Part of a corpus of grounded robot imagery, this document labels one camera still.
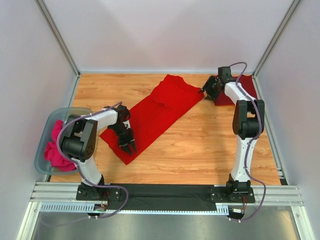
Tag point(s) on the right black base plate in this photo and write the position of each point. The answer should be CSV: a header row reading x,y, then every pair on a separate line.
x,y
222,194

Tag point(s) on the right aluminium frame post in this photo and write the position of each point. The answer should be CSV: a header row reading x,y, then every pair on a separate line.
x,y
277,35

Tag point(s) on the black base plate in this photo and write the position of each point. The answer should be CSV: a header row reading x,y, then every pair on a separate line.
x,y
222,194
92,193

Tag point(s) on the left aluminium frame post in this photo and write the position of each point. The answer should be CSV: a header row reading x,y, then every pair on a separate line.
x,y
43,8

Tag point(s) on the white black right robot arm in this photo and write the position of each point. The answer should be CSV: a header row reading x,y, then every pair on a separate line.
x,y
247,124

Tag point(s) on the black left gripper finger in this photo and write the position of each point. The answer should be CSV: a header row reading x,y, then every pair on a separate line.
x,y
126,149
133,146

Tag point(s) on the slotted cable duct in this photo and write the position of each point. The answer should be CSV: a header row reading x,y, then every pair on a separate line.
x,y
95,208

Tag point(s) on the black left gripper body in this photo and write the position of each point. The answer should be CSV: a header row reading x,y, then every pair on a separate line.
x,y
126,140

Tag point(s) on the grey plastic bin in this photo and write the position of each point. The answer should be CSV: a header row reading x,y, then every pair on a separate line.
x,y
41,165

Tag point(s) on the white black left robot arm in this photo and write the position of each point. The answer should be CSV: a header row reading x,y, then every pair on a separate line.
x,y
77,139

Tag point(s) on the bright red t shirt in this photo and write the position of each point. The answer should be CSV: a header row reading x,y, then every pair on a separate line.
x,y
153,115

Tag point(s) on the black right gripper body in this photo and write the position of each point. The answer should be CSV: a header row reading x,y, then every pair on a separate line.
x,y
211,87

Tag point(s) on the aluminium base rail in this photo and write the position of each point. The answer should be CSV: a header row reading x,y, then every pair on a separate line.
x,y
276,195

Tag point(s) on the folded dark red t shirt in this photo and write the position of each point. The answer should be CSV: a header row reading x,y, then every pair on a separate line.
x,y
247,84

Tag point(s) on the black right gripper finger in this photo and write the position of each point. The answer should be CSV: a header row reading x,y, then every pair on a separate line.
x,y
209,98
208,86

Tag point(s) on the aluminium frame post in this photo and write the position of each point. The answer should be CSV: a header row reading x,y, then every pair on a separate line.
x,y
277,35
43,8

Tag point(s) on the pink t shirt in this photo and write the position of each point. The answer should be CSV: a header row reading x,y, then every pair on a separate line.
x,y
52,154

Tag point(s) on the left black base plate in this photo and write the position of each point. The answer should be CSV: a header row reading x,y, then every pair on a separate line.
x,y
92,193

